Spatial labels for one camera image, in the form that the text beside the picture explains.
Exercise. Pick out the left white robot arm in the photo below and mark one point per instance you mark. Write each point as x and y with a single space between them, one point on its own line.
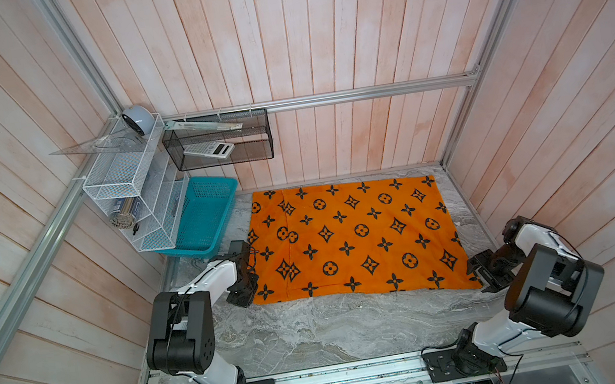
182 340

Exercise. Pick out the metal cylinder brush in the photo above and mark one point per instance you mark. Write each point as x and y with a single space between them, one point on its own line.
123 213

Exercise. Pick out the black wire basket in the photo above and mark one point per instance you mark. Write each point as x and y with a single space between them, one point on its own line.
253 142

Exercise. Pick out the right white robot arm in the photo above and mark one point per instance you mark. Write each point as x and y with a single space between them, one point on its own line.
550 288

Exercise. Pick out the orange patterned pillowcase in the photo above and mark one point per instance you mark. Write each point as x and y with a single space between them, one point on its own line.
383 236

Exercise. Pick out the teal plastic basket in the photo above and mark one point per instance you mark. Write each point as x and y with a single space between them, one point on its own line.
206 211

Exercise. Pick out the long ruler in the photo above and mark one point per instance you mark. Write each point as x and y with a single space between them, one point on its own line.
196 125

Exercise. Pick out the white wire mesh shelf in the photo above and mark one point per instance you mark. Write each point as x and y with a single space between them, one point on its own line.
149 174

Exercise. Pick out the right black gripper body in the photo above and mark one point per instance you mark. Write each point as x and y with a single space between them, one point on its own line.
494 266

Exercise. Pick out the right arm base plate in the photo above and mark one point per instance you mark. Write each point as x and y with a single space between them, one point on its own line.
462 362

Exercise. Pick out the white round speaker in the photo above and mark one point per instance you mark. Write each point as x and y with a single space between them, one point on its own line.
139 119

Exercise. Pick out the clear triangle ruler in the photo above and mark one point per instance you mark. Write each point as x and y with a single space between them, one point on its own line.
112 143

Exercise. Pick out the aluminium wall rail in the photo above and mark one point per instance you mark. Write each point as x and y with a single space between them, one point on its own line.
339 97

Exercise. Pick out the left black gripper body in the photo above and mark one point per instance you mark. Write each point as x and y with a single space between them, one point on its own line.
244 290

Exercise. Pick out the white calculator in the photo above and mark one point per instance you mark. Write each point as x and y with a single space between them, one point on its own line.
211 150

